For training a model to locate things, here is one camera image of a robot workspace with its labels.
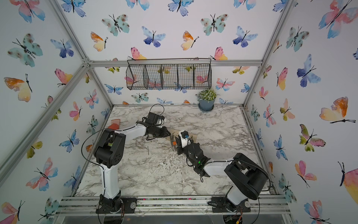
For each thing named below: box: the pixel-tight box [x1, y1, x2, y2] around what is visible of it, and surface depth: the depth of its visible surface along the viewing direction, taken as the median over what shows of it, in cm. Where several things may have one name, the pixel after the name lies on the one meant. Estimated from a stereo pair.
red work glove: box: [108, 119, 121, 130], surface depth 110 cm
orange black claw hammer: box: [170, 131, 178, 152], surface depth 96 cm
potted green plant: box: [198, 89, 217, 112], surface depth 110 cm
